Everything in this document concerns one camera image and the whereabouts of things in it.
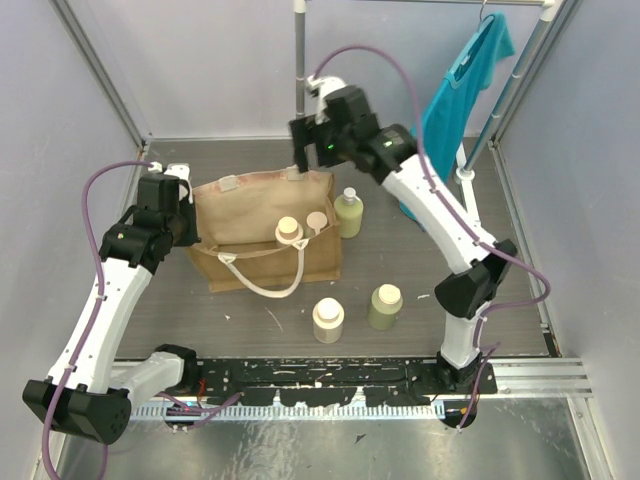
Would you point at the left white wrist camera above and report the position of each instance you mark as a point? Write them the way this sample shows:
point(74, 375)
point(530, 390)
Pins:
point(180, 170)

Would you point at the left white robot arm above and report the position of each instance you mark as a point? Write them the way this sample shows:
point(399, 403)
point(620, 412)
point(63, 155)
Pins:
point(95, 404)

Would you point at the green pump dispenser bottle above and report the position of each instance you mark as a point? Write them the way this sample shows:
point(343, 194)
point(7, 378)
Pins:
point(315, 222)

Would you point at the tan canvas tote bag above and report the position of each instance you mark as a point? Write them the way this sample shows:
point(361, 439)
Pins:
point(236, 220)

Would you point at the metal clothes rack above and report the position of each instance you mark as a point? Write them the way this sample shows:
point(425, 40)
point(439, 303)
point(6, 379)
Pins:
point(464, 174)

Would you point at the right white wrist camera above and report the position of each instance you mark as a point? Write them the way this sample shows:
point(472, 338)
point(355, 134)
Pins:
point(320, 88)

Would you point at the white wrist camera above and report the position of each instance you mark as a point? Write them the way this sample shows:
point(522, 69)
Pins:
point(320, 88)
point(180, 170)

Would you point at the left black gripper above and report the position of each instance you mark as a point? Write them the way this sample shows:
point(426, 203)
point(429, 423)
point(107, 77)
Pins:
point(185, 228)

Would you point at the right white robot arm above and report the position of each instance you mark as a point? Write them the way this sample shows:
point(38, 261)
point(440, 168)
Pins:
point(478, 262)

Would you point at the olive green bottle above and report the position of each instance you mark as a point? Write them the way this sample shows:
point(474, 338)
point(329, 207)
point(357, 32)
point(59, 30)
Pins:
point(385, 306)

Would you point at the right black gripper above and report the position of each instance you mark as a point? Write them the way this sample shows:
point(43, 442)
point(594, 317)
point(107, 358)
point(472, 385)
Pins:
point(306, 131)

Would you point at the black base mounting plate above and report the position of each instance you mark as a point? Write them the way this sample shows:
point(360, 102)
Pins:
point(304, 385)

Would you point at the green bottle white cap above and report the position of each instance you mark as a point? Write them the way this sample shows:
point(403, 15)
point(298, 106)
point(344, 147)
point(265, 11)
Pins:
point(349, 210)

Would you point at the cream short bottle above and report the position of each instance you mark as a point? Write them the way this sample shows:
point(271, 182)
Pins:
point(328, 318)

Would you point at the teal t-shirt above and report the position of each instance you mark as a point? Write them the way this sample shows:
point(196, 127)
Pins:
point(443, 123)

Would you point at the cream labelled tall bottle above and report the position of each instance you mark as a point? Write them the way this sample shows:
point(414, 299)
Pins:
point(288, 231)

